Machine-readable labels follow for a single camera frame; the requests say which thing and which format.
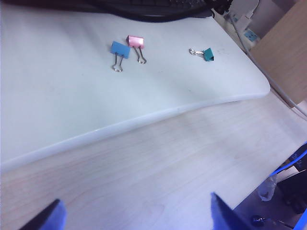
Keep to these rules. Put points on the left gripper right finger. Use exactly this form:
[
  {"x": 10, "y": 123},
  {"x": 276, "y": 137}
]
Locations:
[{"x": 223, "y": 215}]

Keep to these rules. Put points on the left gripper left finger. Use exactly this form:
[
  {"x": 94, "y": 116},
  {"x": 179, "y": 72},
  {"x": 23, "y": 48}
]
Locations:
[{"x": 50, "y": 218}]

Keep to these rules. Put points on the black and blue right arm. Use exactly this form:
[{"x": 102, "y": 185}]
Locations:
[{"x": 292, "y": 191}]

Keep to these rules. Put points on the clear plastic wrap piece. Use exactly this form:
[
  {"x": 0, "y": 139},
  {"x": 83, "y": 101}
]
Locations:
[{"x": 267, "y": 191}]

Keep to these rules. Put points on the white desk riser board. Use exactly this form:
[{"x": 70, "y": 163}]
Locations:
[{"x": 72, "y": 83}]

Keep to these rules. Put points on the teal binder clip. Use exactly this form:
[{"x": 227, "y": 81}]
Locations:
[{"x": 208, "y": 54}]

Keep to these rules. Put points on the light wood cabinet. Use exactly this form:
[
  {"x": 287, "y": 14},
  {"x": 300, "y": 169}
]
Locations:
[{"x": 287, "y": 48}]

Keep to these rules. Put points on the white power strip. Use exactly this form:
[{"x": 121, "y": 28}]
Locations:
[{"x": 250, "y": 36}]

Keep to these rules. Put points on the blue binder clip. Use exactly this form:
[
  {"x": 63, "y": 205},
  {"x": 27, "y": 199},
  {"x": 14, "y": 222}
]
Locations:
[{"x": 120, "y": 49}]

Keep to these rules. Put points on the pink binder clip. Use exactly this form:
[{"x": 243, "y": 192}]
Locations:
[{"x": 136, "y": 41}]

